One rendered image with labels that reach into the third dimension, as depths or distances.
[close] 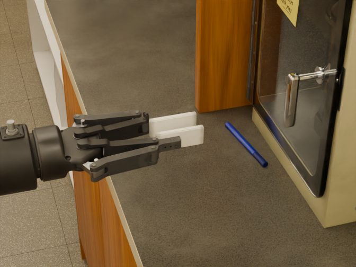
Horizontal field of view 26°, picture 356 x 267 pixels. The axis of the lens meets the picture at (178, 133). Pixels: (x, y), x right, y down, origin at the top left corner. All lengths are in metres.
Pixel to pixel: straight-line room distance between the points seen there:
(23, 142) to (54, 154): 0.04
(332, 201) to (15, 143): 0.51
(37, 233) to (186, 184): 1.38
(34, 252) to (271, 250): 1.47
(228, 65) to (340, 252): 0.44
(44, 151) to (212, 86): 0.53
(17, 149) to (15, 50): 2.69
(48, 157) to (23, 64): 2.55
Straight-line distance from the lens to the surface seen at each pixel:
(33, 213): 2.74
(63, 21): 1.86
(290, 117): 1.16
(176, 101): 1.54
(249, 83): 1.44
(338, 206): 1.25
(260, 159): 1.38
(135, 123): 1.10
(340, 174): 1.21
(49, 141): 1.04
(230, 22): 1.43
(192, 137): 1.09
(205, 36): 1.42
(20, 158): 1.03
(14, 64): 3.59
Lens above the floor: 1.79
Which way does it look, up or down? 36 degrees down
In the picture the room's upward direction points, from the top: straight up
